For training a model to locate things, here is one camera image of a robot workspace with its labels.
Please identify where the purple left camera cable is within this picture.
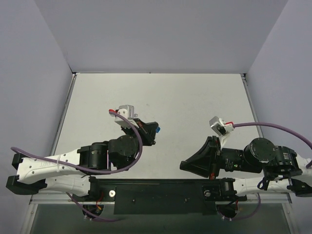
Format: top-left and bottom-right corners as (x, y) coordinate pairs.
(11, 109), (143, 175)

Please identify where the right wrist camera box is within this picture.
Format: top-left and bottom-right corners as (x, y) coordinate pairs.
(209, 116), (234, 148)

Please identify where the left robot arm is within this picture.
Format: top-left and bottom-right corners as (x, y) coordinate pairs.
(6, 117), (159, 201)

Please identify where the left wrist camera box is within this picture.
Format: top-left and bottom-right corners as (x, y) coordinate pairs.
(115, 105), (138, 128)

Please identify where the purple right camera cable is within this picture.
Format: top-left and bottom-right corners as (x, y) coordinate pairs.
(233, 121), (312, 169)

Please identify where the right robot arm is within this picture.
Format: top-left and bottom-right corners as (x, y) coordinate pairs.
(179, 136), (312, 199)

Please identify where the purple camera cable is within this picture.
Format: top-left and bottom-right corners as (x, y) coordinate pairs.
(233, 121), (312, 169)
(11, 109), (143, 175)

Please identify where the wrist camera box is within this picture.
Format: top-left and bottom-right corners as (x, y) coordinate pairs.
(115, 105), (138, 128)
(209, 116), (234, 148)

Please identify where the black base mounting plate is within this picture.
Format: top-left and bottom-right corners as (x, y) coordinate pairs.
(48, 179), (288, 216)

